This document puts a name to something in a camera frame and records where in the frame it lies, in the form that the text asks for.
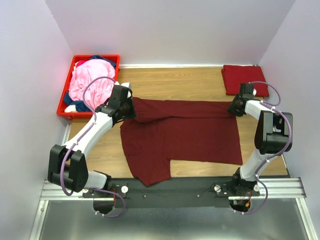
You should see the folded red t shirt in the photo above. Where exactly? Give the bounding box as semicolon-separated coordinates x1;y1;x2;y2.
221;65;266;96

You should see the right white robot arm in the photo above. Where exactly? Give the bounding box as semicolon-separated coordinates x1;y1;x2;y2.
222;81;293;196

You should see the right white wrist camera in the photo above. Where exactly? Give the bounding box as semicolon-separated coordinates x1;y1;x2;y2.
252;88;257;96

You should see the maroon t shirt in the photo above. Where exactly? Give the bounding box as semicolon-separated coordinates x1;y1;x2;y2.
120;97;243;187

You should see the pink t shirt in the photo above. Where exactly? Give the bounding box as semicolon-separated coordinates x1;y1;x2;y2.
68;59;116;109

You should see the aluminium frame rail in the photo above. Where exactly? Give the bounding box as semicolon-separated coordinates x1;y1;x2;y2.
28;122;313;240

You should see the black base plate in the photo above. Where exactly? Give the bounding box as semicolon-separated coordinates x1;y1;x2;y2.
84;176;260;209

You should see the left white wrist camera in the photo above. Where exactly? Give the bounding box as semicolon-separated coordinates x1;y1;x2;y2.
121;82;132;99

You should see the navy blue t shirt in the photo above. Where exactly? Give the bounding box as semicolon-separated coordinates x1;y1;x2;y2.
63;55;116;113

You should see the white cloth in bin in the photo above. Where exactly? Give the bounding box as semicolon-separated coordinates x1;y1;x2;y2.
64;104;77;113

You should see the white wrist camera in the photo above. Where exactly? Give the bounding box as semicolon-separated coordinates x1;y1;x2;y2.
252;88;257;96
121;82;132;99

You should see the red plastic bin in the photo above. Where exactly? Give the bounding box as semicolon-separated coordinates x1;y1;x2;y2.
56;54;121;120

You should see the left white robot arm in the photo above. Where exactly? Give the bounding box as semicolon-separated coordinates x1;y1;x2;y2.
47;82;136;198

